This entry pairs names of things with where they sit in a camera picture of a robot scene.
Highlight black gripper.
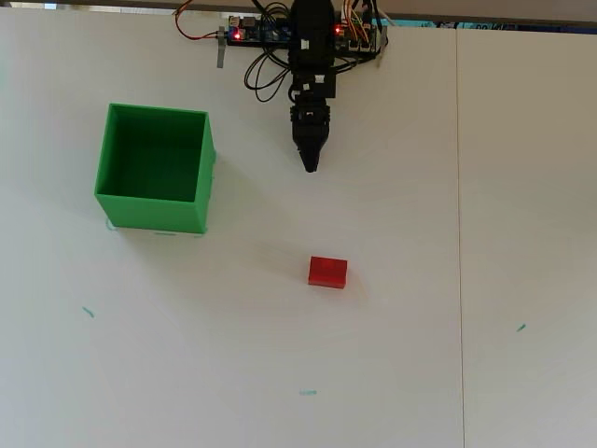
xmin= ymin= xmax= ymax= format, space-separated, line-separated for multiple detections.
xmin=288 ymin=91 xmax=334 ymax=174

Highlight red block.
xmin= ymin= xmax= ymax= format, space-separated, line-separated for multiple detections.
xmin=307 ymin=255 xmax=350 ymax=288

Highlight green square bin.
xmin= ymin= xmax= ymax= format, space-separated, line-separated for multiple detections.
xmin=93 ymin=103 xmax=218 ymax=234

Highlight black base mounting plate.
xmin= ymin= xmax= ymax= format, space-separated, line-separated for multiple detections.
xmin=226 ymin=35 xmax=382 ymax=58

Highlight green circuit board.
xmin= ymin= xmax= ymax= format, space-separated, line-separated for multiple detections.
xmin=333 ymin=18 xmax=379 ymax=52

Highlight blue circuit board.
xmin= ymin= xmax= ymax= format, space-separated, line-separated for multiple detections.
xmin=227 ymin=15 xmax=293 ymax=44

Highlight teal patterned strip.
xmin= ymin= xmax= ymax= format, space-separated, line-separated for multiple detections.
xmin=384 ymin=17 xmax=597 ymax=32

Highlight black servo cable bundle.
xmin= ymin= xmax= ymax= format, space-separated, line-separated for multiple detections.
xmin=243 ymin=46 xmax=360 ymax=103

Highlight coloured jumper wires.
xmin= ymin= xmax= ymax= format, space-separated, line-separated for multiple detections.
xmin=341 ymin=0 xmax=380 ymax=46

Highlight red orange wire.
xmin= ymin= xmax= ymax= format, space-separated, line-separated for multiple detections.
xmin=173 ymin=0 xmax=220 ymax=42

